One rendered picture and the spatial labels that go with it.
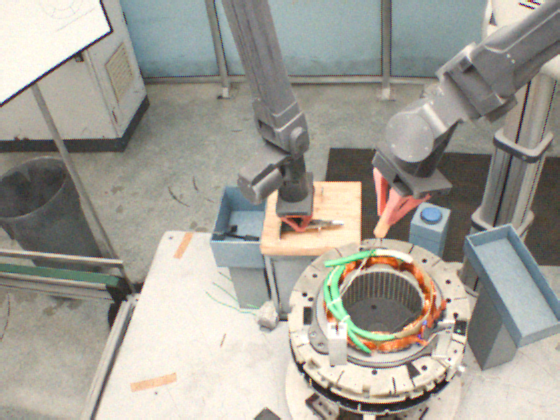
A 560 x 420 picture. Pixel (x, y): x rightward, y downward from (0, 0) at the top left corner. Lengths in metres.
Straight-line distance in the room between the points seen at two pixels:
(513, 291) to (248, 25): 0.70
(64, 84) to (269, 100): 2.34
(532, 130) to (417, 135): 0.58
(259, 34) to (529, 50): 0.39
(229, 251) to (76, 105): 2.15
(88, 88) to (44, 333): 1.33
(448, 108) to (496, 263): 0.58
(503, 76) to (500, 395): 0.83
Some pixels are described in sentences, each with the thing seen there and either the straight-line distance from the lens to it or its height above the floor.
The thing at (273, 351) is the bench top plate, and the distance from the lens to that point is 1.27.
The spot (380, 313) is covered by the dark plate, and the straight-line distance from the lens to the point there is 1.03.
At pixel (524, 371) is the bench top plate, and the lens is 1.29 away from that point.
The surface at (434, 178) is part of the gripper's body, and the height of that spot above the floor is 1.41.
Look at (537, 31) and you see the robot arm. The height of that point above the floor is 1.66.
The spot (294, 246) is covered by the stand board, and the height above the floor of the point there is 1.07.
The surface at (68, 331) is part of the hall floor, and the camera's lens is 2.50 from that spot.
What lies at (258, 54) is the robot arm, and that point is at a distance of 0.78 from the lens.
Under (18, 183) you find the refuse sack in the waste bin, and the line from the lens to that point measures 2.54.
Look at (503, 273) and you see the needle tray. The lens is 1.11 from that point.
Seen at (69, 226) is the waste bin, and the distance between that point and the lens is 2.35.
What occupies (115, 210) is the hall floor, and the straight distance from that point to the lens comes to 2.89.
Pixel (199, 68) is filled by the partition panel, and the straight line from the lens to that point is 3.44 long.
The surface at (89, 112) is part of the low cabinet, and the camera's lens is 3.13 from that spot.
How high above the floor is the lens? 1.89
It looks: 46 degrees down
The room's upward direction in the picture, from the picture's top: 9 degrees counter-clockwise
